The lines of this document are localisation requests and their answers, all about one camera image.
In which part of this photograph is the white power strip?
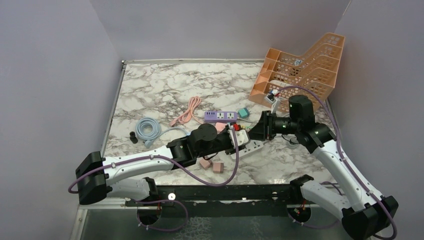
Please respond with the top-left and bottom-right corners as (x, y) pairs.
(238, 140), (264, 159)

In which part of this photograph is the purple power strip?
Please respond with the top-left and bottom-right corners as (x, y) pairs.
(204, 111), (238, 124)

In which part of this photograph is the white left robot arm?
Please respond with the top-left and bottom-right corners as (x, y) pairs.
(68, 123), (250, 206)

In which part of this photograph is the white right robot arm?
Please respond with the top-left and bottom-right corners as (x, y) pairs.
(248, 95), (399, 240)

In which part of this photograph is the blue coiled cable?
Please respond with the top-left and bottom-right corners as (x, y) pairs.
(135, 117), (190, 149)

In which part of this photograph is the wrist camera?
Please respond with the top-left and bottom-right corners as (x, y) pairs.
(227, 122), (251, 147)
(264, 89), (281, 113)

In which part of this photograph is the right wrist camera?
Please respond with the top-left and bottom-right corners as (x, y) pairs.
(264, 89), (281, 113)

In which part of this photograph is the orange plastic file rack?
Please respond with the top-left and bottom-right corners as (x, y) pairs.
(248, 32), (346, 113)

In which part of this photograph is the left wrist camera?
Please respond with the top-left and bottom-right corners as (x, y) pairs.
(227, 122), (251, 147)

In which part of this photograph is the small black cylinder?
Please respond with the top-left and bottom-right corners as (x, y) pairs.
(129, 131), (139, 144)

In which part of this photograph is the pink plug adapter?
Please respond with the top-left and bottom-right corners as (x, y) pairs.
(198, 158), (213, 170)
(212, 162), (225, 174)

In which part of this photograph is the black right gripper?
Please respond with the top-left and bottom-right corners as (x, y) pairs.
(246, 110), (300, 141)

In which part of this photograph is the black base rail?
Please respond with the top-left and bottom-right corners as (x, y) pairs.
(125, 184), (304, 218)

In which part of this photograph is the pink cable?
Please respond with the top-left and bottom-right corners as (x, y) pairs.
(168, 96), (204, 128)

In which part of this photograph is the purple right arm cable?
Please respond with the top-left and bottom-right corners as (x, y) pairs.
(276, 85), (398, 240)

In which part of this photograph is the pink power strip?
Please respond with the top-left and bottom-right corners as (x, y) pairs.
(215, 122), (228, 133)

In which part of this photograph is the teal plug adapter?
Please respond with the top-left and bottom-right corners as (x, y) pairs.
(237, 107), (250, 119)

